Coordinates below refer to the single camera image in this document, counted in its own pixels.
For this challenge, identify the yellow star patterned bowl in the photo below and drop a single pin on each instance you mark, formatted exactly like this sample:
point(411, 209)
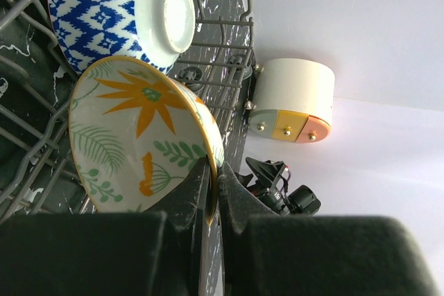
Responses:
point(135, 134)

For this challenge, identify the grey wire dish rack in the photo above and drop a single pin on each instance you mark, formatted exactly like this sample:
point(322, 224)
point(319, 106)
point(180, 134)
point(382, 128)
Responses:
point(37, 171)

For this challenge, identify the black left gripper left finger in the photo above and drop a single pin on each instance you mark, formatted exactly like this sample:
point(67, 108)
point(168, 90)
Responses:
point(155, 252)

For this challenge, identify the red geometric patterned bowl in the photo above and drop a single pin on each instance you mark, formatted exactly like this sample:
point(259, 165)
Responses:
point(154, 31)

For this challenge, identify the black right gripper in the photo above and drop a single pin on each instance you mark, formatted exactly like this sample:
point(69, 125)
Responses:
point(272, 189)

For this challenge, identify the white round drawer cabinet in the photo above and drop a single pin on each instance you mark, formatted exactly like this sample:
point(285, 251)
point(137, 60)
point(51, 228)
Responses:
point(293, 101)

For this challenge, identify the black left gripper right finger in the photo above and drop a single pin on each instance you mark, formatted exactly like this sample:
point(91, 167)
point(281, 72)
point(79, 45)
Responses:
point(268, 254)

